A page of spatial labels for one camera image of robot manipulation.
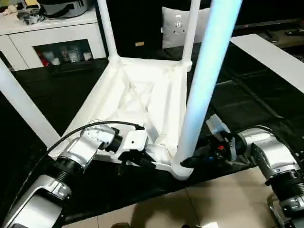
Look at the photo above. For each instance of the small white jar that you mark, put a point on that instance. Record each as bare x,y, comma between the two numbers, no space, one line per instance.
73,55
86,56
55,61

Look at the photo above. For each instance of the grey helmet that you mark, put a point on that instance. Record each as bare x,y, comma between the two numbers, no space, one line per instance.
64,9

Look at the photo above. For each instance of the small pink toy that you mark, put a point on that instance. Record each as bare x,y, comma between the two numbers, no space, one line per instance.
10,9

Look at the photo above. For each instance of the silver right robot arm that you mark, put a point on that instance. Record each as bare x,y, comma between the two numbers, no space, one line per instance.
273,152

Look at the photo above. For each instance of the dark clutter pile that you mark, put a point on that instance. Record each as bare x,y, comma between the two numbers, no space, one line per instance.
29,18

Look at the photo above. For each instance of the small yellow black box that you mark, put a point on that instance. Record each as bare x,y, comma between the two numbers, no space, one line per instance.
31,3

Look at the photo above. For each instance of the white sideboard with glass doors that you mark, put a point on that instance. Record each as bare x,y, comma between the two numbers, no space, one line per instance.
23,35

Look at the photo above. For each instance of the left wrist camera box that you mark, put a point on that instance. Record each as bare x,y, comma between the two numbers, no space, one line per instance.
133,141

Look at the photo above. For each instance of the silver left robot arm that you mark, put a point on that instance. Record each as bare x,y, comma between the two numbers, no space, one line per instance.
88,142

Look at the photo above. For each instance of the grey cushion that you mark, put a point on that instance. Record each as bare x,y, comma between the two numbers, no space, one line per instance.
171,28

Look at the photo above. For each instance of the red box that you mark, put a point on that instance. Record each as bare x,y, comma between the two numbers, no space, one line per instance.
42,59

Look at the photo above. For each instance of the white plastic table top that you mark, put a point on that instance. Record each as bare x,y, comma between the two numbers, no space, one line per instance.
166,99

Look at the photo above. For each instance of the chrome chair leg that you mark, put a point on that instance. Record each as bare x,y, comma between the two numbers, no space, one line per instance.
270,209

